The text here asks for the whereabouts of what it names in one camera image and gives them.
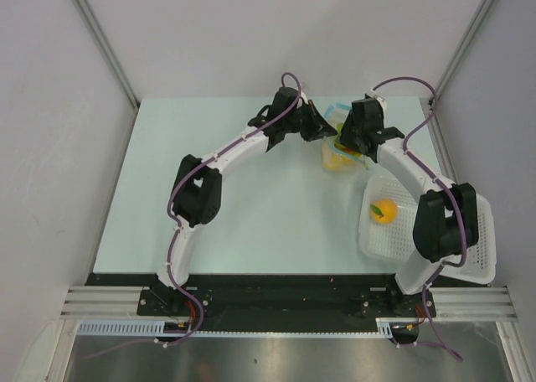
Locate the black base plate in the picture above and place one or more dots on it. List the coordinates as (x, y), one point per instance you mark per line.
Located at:
(364, 296)

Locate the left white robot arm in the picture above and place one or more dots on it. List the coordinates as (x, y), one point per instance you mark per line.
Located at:
(196, 196)

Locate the aluminium frame rail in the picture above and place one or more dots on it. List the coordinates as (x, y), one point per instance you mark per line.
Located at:
(464, 304)

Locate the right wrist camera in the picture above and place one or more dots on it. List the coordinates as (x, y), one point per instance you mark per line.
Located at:
(374, 95)

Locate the red fake grape bunch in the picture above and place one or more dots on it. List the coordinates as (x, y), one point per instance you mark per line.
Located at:
(350, 152)

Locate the white perforated plastic basket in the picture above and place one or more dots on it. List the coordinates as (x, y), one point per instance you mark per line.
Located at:
(393, 242)

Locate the left aluminium corner post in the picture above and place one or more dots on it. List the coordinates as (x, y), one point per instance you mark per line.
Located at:
(93, 26)

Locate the right aluminium corner post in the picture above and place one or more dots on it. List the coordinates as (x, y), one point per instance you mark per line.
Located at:
(476, 24)

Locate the orange fake fruit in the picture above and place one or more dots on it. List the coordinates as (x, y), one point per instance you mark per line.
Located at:
(383, 211)

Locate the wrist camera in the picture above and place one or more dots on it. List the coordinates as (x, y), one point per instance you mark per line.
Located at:
(307, 97)
(374, 95)

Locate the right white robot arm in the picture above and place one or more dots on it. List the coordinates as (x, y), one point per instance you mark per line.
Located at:
(446, 223)

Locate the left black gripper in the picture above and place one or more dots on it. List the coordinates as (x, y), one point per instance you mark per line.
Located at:
(318, 128)

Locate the aluminium corner post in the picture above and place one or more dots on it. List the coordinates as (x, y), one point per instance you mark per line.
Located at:
(93, 26)
(476, 24)

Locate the yellow fake banana bunch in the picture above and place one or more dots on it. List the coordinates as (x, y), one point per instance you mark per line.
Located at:
(334, 162)

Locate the clear zip top bag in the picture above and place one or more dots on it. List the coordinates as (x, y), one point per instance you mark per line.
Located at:
(333, 115)

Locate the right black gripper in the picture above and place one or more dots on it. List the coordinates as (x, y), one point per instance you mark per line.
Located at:
(344, 137)

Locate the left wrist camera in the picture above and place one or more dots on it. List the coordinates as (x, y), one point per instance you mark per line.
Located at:
(307, 97)

